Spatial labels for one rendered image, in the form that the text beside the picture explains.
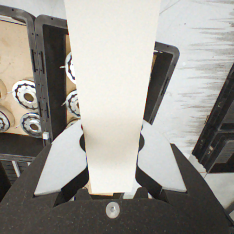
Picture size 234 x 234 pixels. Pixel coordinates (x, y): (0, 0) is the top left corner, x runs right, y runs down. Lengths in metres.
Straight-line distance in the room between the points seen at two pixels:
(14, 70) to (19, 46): 0.07
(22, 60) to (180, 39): 0.54
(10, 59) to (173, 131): 0.74
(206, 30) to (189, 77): 0.17
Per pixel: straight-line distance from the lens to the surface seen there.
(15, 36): 0.46
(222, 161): 1.58
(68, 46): 0.39
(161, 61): 0.35
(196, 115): 0.72
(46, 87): 0.32
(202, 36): 0.61
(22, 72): 0.46
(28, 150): 0.51
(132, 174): 0.17
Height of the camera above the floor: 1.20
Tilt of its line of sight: 62 degrees down
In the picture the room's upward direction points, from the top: 175 degrees clockwise
